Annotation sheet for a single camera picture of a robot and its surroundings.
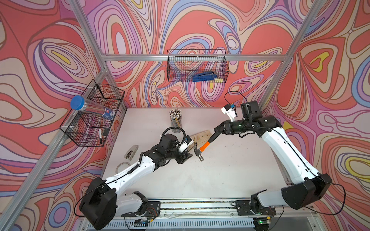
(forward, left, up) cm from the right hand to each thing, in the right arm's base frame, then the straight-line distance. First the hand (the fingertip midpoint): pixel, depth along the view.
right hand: (216, 133), depth 71 cm
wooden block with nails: (+12, +5, -23) cm, 26 cm away
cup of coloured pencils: (+21, +22, -8) cm, 32 cm away
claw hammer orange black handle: (-5, +9, -10) cm, 14 cm away
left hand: (-2, +14, -13) cm, 19 cm away
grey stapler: (+4, +52, -24) cm, 57 cm away
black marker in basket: (+1, +59, -1) cm, 59 cm away
